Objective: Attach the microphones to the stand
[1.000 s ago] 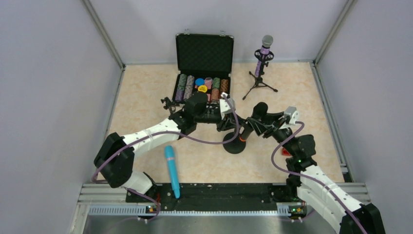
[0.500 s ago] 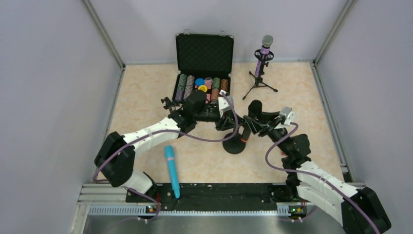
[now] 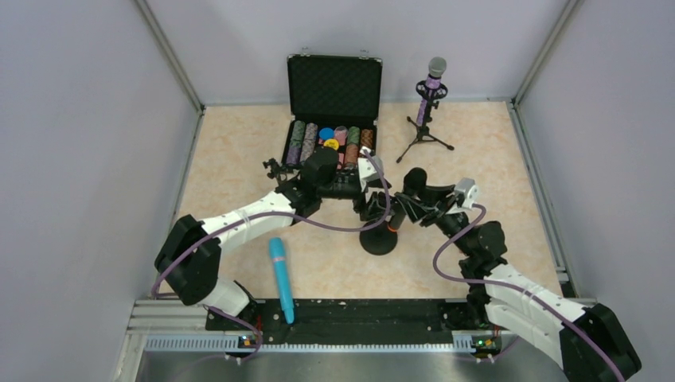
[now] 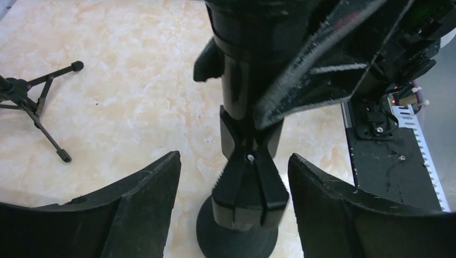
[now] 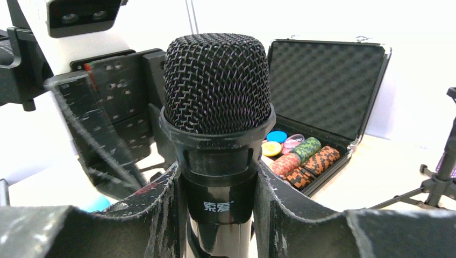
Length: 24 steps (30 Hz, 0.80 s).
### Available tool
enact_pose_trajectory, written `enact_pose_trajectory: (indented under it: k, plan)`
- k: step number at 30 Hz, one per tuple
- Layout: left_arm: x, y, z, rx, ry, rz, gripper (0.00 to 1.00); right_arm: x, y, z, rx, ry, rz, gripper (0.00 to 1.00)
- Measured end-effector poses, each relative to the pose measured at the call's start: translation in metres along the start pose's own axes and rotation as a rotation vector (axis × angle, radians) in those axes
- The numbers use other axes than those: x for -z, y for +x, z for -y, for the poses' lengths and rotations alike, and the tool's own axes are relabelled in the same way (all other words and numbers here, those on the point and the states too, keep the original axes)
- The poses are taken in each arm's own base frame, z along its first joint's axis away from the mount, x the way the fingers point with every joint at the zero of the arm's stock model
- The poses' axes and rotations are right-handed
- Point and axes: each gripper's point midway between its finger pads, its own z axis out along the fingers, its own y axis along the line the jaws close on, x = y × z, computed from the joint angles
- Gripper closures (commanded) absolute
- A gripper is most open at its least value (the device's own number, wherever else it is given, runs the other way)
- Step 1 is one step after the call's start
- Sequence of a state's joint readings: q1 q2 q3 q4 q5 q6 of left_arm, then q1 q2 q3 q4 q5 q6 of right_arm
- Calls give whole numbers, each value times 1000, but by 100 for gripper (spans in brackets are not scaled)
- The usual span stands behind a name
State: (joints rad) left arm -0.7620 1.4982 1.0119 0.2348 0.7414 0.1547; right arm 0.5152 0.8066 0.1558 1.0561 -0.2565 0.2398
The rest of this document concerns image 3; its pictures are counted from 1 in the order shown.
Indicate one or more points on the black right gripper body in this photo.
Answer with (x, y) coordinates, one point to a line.
(418, 206)

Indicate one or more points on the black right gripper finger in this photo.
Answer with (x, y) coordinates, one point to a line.
(434, 194)
(409, 207)

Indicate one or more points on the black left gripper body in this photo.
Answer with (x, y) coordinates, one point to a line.
(363, 195)

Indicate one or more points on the black microphone orange end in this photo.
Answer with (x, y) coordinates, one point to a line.
(414, 183)

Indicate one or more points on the round base clamp stand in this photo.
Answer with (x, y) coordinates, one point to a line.
(378, 240)

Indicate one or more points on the shock mount tripod stand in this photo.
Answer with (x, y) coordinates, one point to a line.
(423, 134)

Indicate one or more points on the purple glitter microphone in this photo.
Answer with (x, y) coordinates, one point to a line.
(432, 89)

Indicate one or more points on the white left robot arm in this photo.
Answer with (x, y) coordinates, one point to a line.
(189, 259)

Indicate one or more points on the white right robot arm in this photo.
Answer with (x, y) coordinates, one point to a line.
(588, 343)

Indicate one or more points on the small black tripod stand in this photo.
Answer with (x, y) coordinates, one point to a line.
(283, 174)

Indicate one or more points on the pink poker chip stack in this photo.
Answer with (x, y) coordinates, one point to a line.
(351, 156)

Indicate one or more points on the yellow big blind button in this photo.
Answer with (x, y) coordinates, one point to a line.
(332, 144)

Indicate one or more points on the green poker chip stack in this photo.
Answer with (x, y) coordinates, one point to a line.
(353, 136)

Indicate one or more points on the orange black chip stack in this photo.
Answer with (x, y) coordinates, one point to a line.
(366, 139)

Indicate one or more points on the blue dealer button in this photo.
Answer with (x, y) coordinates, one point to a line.
(326, 133)

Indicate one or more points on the purple poker chip stack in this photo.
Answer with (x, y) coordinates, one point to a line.
(293, 155)

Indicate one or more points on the teal microphone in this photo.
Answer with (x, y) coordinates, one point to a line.
(278, 256)

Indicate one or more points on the black poker chip case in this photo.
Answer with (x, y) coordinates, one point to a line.
(331, 91)

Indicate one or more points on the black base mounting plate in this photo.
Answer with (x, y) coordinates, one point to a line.
(379, 321)

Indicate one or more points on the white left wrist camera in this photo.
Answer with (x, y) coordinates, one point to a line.
(369, 170)

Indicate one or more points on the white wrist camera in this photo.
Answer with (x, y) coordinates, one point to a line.
(466, 193)
(369, 170)

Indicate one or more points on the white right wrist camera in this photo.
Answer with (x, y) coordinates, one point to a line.
(466, 193)

